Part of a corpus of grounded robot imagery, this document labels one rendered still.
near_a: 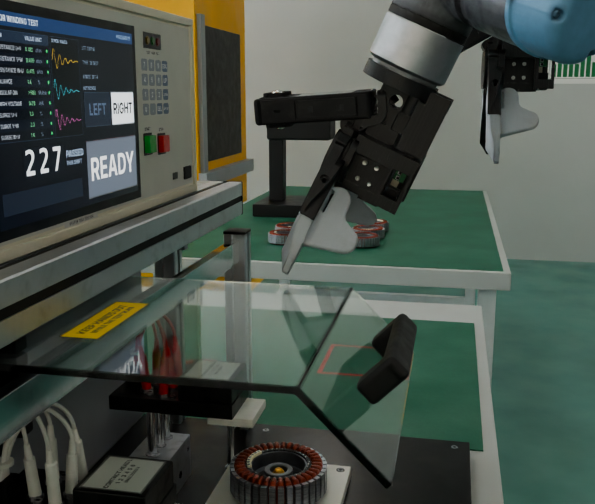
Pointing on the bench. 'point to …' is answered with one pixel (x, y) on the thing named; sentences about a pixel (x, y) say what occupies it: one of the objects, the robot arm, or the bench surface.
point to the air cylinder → (176, 448)
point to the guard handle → (401, 357)
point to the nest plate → (337, 487)
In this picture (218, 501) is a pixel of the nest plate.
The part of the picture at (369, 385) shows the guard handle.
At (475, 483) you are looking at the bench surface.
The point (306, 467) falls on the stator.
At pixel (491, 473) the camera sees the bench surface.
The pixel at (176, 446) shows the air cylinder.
